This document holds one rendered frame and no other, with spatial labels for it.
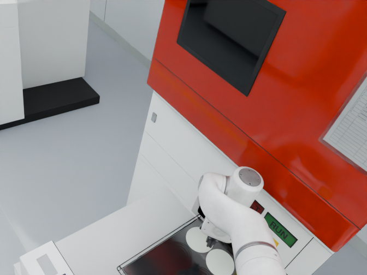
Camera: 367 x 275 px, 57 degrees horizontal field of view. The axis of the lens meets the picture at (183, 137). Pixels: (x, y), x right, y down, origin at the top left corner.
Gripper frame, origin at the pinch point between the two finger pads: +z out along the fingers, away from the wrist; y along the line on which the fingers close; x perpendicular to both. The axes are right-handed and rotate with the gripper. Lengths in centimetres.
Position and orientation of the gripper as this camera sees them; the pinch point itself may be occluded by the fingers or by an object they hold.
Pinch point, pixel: (211, 240)
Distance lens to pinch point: 113.3
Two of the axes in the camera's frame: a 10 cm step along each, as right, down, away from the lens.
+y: 9.3, 3.6, -0.3
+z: -2.6, 7.2, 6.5
